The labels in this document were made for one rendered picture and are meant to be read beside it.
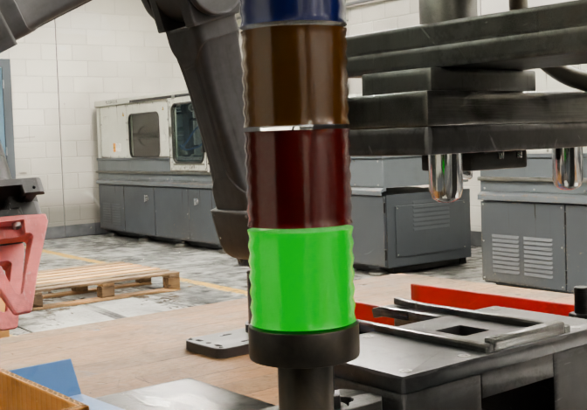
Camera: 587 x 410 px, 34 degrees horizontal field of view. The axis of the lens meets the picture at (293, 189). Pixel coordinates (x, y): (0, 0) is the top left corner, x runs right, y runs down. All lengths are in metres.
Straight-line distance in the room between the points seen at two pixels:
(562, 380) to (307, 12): 0.38
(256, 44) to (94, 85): 12.00
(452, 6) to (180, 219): 9.73
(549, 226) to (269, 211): 6.06
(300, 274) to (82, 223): 11.92
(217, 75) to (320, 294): 0.65
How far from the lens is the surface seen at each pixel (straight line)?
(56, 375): 0.77
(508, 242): 6.60
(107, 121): 11.90
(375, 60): 0.61
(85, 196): 12.24
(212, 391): 0.77
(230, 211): 0.99
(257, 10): 0.33
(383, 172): 7.50
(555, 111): 0.62
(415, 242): 7.73
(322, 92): 0.32
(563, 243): 6.31
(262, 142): 0.32
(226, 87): 0.96
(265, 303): 0.33
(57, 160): 12.09
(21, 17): 0.85
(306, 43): 0.32
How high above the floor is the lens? 1.12
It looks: 3 degrees down
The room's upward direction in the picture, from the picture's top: 2 degrees counter-clockwise
